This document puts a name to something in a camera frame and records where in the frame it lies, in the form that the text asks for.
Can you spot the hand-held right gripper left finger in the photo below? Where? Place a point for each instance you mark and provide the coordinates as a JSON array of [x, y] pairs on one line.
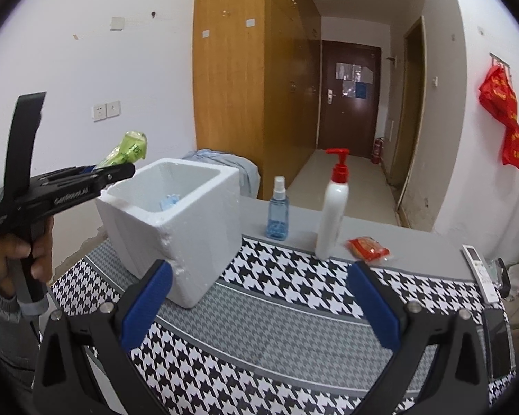
[[147, 307]]

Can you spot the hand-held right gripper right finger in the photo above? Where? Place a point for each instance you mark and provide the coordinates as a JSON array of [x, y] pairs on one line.
[[376, 307]]

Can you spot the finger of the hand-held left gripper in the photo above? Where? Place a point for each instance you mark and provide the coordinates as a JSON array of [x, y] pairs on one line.
[[65, 173], [121, 170]]

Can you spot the green plastic packet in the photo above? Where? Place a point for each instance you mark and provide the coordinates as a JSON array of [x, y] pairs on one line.
[[129, 147]]

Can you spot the blue face mask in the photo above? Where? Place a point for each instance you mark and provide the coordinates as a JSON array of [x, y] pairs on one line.
[[169, 202]]

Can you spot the white foam box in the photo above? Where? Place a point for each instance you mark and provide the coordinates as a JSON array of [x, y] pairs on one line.
[[181, 246]]

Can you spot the person's left forearm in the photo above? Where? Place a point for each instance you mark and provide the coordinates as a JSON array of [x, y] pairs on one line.
[[4, 324]]

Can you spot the person's left hand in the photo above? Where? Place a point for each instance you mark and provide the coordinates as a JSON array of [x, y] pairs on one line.
[[0, 259]]

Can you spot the red snack packet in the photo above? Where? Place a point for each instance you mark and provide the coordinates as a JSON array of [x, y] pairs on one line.
[[367, 248]]

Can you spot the houndstooth grey tablecloth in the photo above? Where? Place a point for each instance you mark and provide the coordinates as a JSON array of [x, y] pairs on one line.
[[294, 302]]

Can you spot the white pump bottle red top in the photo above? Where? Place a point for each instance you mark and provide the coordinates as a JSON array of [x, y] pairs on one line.
[[333, 220]]

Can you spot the white remote control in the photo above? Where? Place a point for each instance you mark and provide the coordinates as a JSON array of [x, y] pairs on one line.
[[480, 272]]

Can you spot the light blue cloth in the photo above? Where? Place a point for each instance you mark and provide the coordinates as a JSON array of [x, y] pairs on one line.
[[246, 173]]

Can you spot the black smartphone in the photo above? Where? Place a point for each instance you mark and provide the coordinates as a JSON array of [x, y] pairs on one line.
[[499, 346]]

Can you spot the blue spray bottle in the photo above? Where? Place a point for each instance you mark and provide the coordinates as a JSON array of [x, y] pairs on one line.
[[277, 220]]

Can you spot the wooden wardrobe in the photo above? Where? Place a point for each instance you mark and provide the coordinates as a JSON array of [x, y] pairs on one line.
[[233, 73]]

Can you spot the red fire extinguisher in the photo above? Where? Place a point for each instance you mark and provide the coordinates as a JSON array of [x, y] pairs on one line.
[[377, 152]]

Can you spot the wooden side door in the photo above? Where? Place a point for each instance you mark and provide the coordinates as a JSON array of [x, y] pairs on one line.
[[408, 129]]

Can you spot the dark brown door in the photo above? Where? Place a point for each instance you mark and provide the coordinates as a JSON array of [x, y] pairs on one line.
[[350, 125]]

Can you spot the blue paper notice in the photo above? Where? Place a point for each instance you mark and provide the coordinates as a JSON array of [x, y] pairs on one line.
[[361, 90]]

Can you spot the white paper notice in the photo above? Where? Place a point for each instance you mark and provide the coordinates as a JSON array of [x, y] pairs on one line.
[[352, 72]]

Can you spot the red plastic bag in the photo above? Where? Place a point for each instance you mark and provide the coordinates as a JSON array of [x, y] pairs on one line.
[[499, 103]]

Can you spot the white wall socket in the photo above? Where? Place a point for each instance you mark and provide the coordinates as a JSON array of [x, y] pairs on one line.
[[98, 112]]

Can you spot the white wall junction cover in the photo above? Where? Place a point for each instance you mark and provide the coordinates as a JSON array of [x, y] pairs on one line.
[[117, 23]]

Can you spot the metal wall hook rack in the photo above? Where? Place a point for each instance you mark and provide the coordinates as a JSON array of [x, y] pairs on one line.
[[501, 60]]

